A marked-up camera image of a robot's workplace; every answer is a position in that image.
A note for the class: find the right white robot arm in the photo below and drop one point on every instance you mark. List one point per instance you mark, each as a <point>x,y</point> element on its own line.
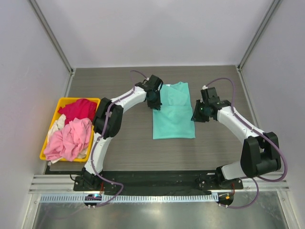
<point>259,154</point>

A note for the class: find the light pink t shirt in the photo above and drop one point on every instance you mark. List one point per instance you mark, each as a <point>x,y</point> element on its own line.
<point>70,142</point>

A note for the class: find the teal t shirt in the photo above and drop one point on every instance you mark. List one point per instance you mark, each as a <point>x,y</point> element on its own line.
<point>173,120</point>

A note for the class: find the perforated metal cable rail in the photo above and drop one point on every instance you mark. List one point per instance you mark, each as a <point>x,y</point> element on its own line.
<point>95,198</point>

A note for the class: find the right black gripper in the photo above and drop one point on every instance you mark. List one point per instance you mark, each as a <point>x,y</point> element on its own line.
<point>196,117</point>

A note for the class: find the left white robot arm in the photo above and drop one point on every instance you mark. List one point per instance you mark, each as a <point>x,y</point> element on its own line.
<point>108,120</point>

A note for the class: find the magenta t shirt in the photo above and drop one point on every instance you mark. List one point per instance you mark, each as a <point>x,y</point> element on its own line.
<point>80,108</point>

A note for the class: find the yellow plastic bin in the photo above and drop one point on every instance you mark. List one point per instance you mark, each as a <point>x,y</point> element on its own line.
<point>56,116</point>

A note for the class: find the cream white t shirt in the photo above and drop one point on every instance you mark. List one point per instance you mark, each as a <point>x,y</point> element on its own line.
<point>57,126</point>

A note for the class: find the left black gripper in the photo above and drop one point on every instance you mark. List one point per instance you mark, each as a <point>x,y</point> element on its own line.
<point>156,105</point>

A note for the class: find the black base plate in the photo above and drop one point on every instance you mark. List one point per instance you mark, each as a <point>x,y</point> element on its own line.
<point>154,182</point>

